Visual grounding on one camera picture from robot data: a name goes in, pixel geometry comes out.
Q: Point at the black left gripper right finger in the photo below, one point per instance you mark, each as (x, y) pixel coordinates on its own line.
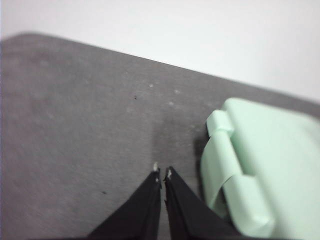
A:
(185, 212)

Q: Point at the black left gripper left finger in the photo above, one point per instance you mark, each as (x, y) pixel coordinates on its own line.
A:
(140, 212)

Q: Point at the mint green breakfast machine base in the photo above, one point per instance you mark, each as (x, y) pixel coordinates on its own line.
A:
(210, 170)

